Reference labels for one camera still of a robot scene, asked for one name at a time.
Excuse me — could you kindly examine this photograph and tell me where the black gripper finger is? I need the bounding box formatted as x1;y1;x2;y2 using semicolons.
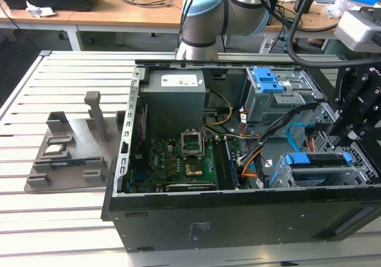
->
327;66;363;147
346;94;381;145

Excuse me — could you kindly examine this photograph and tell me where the hard disk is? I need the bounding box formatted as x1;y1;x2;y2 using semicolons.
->
284;152;353;188

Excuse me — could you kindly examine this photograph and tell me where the metal disk bay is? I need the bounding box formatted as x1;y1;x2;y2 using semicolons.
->
267;152;373;189

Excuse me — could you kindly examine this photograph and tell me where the metal drive cage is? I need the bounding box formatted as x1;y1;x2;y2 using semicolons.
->
241;67;324;125

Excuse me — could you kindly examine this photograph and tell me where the clear plastic bag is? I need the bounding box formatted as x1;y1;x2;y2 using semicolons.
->
322;0;358;20

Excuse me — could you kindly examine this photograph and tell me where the blue drive latch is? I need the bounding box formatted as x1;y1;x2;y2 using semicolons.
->
251;67;284;94

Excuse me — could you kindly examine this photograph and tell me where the blue RAM stick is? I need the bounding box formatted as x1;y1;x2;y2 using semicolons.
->
224;138;239;190

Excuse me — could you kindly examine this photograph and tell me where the black PC case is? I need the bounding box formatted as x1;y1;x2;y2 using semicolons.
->
101;59;381;253

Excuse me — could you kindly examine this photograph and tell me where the metal socket cover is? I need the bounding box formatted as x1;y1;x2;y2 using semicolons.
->
180;128;205;158

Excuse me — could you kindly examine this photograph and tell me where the CPU socket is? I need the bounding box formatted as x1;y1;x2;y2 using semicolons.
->
183;157;206;177

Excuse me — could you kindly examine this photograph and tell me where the black graphics card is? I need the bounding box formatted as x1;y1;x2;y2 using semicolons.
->
164;182;218;192

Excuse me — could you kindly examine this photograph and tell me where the grey power supply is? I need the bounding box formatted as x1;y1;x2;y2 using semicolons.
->
139;70;210;134

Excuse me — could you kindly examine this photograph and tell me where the green motherboard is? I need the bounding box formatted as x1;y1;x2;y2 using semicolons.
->
127;136;248;192

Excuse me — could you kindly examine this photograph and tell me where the grey parts rack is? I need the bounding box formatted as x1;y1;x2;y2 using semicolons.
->
23;90;126;194

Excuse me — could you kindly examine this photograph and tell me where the wooden desk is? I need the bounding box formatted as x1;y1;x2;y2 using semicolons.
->
0;0;381;42

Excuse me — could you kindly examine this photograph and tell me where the silver CPU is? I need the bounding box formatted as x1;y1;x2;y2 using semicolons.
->
43;144;65;155

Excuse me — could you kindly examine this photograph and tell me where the crumpled white paper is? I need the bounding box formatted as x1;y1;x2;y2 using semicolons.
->
24;0;57;20

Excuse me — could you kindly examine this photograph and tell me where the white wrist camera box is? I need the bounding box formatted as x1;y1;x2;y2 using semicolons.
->
333;7;381;52

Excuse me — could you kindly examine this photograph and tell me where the blue wire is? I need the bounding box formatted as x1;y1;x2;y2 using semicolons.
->
285;120;314;153

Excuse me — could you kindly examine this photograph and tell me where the black cable bundle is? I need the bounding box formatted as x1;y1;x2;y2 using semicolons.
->
237;101;329;167

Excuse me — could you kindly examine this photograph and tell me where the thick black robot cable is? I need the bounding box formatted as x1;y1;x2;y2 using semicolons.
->
286;0;381;70

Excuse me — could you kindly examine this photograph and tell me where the orange wire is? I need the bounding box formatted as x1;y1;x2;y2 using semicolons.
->
241;153;260;178

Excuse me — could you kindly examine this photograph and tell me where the yellow wire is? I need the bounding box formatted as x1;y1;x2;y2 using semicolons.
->
203;89;233;127

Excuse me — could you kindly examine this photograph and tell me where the red wire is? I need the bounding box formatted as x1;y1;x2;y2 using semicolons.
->
134;104;149;158

